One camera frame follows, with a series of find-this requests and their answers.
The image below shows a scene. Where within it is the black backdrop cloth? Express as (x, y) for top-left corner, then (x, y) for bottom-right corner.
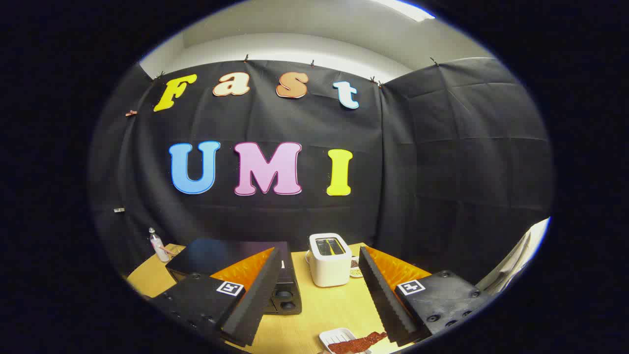
(88, 58), (555, 286)

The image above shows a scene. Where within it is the small clear bottle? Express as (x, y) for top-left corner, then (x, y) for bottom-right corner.
(148, 228), (171, 263)

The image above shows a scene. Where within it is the white ridged plate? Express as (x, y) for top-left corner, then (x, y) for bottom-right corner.
(319, 328), (372, 354)

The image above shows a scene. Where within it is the black toaster oven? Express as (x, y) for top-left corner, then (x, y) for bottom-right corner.
(166, 239), (302, 315)

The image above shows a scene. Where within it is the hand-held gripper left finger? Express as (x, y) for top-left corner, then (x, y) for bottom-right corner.
(147, 247), (283, 347)

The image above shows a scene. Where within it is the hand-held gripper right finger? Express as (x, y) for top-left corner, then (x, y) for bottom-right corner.
(358, 246), (492, 347)

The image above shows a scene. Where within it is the white toaster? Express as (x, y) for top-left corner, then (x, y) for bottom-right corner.
(308, 233), (352, 288)

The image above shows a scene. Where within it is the brown steak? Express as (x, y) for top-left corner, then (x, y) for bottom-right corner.
(328, 332), (388, 354)

